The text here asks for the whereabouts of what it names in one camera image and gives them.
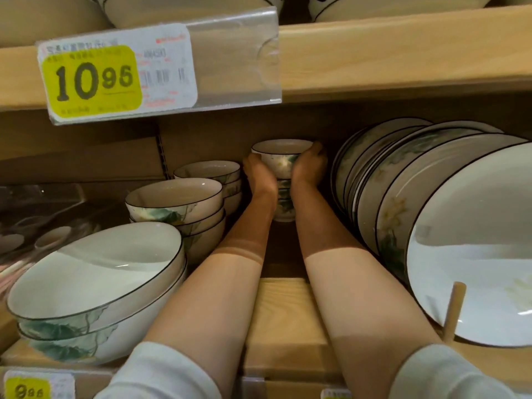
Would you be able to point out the person's white left sleeve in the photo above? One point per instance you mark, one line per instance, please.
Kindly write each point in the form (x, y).
(158, 374)

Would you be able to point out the person's left hand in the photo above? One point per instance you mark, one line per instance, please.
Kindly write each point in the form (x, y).
(259, 180)

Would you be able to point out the blue patterned white bowl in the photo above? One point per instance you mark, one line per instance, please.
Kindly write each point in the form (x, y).
(395, 6)
(187, 10)

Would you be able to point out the person's left forearm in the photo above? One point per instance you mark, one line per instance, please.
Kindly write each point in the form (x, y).
(216, 286)

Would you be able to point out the bundle of pink ceramic spoons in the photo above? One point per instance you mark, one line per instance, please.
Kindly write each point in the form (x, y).
(54, 236)

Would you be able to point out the person's right hand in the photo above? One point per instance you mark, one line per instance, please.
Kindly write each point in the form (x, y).
(309, 170)

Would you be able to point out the row of black-rimmed floral plates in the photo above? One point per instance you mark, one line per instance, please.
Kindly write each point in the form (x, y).
(478, 265)

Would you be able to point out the yellow price tag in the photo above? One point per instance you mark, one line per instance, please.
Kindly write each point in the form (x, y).
(334, 394)
(91, 83)
(29, 390)

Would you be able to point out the person's right forearm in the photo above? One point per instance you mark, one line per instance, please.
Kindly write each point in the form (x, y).
(353, 295)

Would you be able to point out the wooden plate rack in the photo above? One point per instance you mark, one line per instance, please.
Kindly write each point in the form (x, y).
(453, 311)

